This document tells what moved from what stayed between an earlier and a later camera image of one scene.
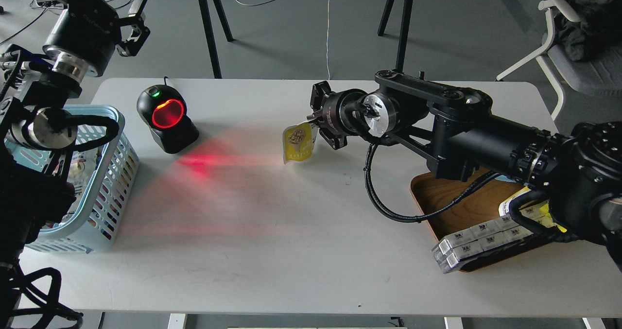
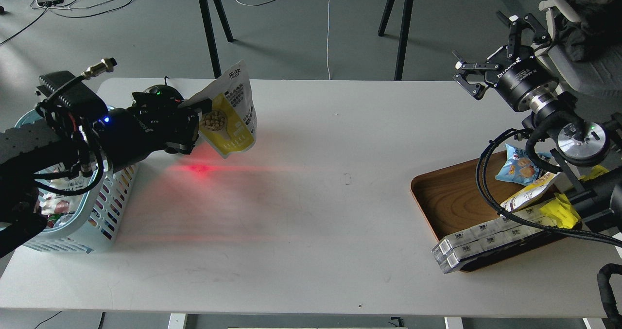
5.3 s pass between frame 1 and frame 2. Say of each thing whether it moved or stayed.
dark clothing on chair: stayed
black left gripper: moved
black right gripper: moved
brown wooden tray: stayed
